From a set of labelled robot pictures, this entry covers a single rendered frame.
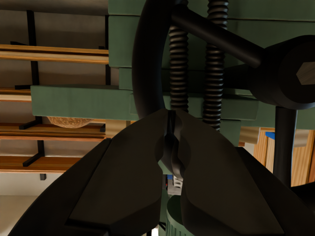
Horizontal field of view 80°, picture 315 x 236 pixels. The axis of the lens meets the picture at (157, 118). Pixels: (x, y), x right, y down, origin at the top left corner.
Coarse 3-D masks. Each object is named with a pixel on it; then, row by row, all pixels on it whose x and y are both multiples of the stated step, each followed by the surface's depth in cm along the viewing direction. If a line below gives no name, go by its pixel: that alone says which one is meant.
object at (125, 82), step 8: (120, 72) 35; (128, 72) 35; (168, 72) 35; (192, 72) 35; (200, 72) 35; (120, 80) 35; (128, 80) 35; (168, 80) 35; (192, 80) 35; (200, 80) 35; (120, 88) 36; (128, 88) 36; (168, 88) 35; (192, 88) 35; (200, 88) 35; (224, 88) 35; (232, 88) 35
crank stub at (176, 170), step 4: (176, 140) 16; (176, 144) 15; (172, 148) 16; (176, 148) 14; (172, 152) 14; (176, 152) 13; (172, 156) 14; (176, 156) 13; (172, 160) 13; (176, 160) 13; (172, 164) 13; (176, 164) 13; (180, 164) 12; (172, 168) 13; (176, 168) 13; (180, 168) 12; (184, 168) 12; (176, 172) 13; (180, 172) 12; (176, 176) 13; (180, 176) 12
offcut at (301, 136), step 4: (296, 132) 38; (300, 132) 38; (304, 132) 38; (308, 132) 39; (296, 136) 38; (300, 136) 38; (304, 136) 39; (296, 140) 38; (300, 140) 38; (304, 140) 39; (296, 144) 38; (300, 144) 39; (304, 144) 39
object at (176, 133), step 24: (192, 120) 10; (192, 144) 9; (216, 144) 9; (192, 168) 7; (216, 168) 7; (240, 168) 7; (192, 192) 6; (216, 192) 6; (240, 192) 6; (192, 216) 6; (216, 216) 6; (240, 216) 6; (264, 216) 6
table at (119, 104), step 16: (32, 96) 37; (48, 96) 37; (64, 96) 36; (80, 96) 36; (96, 96) 36; (112, 96) 36; (128, 96) 36; (192, 96) 26; (224, 96) 28; (240, 96) 30; (32, 112) 37; (48, 112) 37; (64, 112) 37; (80, 112) 37; (96, 112) 37; (112, 112) 37; (128, 112) 36; (192, 112) 26; (224, 112) 26; (240, 112) 26; (256, 112) 26; (272, 112) 35; (304, 112) 35; (304, 128) 36
